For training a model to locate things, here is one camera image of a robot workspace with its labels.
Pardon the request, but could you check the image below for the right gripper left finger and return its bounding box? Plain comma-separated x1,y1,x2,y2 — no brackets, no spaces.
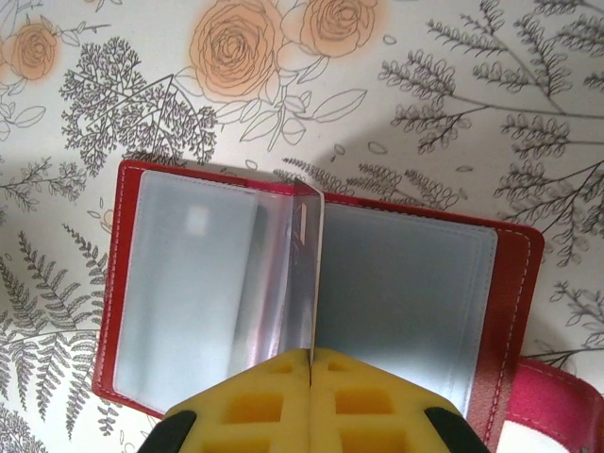
150,347,312,453

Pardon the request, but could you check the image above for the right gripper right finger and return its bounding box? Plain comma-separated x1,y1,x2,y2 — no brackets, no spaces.
311,348,490,453

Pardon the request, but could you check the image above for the red leather card holder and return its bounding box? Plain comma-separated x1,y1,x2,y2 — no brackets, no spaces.
91,159,599,453

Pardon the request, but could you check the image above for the floral patterned table cover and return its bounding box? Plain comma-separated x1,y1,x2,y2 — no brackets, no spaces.
0,0,604,453

